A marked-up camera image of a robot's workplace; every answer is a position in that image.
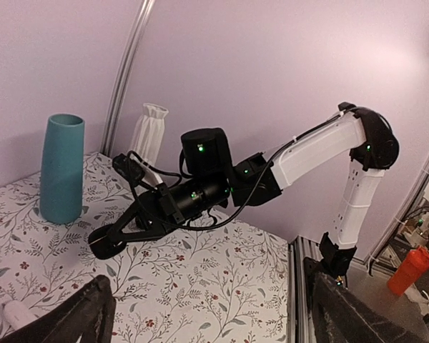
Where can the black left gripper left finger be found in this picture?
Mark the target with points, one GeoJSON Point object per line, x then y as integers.
{"type": "Point", "coordinates": [86, 316]}

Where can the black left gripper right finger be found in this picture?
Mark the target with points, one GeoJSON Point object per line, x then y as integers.
{"type": "Point", "coordinates": [339, 316]}

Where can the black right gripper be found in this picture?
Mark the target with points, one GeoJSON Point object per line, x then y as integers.
{"type": "Point", "coordinates": [158, 205]}

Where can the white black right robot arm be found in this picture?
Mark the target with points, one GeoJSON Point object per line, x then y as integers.
{"type": "Point", "coordinates": [207, 178]}

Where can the white ribbed vase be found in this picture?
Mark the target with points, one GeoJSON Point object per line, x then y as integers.
{"type": "Point", "coordinates": [148, 132]}

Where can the red bottle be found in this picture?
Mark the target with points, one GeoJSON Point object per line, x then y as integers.
{"type": "Point", "coordinates": [410, 270]}

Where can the teal tall vase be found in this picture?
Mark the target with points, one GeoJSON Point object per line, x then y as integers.
{"type": "Point", "coordinates": [61, 181]}

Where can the aluminium front rail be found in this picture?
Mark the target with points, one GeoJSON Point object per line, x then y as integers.
{"type": "Point", "coordinates": [300, 326]}

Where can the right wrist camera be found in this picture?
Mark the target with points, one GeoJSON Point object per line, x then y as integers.
{"type": "Point", "coordinates": [134, 173]}

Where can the right aluminium frame post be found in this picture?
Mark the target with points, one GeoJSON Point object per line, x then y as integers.
{"type": "Point", "coordinates": [139, 24]}

